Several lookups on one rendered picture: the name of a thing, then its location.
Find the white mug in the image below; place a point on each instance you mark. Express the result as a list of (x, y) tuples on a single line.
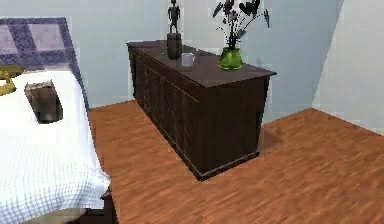
[(187, 59)]

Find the dark brown chest of drawers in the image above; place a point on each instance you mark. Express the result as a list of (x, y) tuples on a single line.
[(213, 113)]

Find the plant in green vase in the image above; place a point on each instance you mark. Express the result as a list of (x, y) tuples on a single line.
[(230, 56)]

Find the dark figure statue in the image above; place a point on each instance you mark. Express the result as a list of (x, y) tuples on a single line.
[(174, 40)]

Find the dark grey box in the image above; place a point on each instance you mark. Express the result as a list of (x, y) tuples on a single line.
[(44, 101)]

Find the bed with white cover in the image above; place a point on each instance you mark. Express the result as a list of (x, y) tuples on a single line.
[(43, 146)]

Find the yellow pillow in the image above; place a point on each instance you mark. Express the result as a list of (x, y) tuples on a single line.
[(6, 85)]

